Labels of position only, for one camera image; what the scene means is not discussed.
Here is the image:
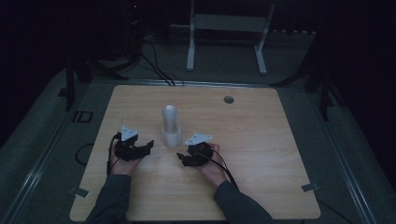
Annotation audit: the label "person's right hand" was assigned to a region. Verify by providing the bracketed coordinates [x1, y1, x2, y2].
[199, 143, 230, 189]

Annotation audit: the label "translucent plastic bottle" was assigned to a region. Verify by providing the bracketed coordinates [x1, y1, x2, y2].
[161, 105, 184, 149]

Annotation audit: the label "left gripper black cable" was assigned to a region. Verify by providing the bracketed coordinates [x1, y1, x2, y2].
[106, 132, 121, 175]

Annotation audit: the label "black floor cables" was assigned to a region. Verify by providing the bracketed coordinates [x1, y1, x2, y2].
[139, 40, 185, 87]

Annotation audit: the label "metal floor rail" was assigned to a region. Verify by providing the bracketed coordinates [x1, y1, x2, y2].
[90, 77, 275, 89]
[0, 118, 71, 224]
[311, 102, 379, 224]

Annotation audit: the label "white power strip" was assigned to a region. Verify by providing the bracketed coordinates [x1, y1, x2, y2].
[270, 29, 318, 37]

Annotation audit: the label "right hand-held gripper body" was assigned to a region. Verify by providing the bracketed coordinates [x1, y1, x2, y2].
[183, 133, 216, 167]

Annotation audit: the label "white metal stand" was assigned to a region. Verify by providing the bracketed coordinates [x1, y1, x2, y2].
[186, 0, 277, 77]

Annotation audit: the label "person's left hand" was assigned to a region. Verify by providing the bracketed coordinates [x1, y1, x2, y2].
[108, 152, 142, 176]

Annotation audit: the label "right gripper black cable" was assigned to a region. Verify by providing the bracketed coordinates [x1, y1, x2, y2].
[200, 148, 240, 190]

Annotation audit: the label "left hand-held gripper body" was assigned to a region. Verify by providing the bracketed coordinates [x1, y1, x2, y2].
[113, 125, 148, 162]

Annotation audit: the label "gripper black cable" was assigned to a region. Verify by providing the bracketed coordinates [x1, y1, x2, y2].
[106, 132, 121, 175]
[200, 148, 240, 190]

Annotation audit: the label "black tripod stand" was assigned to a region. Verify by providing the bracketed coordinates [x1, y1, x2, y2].
[64, 55, 130, 112]
[270, 55, 337, 122]

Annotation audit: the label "thin black floor cable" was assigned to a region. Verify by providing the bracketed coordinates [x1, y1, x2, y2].
[317, 199, 354, 224]

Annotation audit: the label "grey tape piece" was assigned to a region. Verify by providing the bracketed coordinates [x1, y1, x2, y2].
[301, 183, 320, 193]
[68, 186, 91, 199]

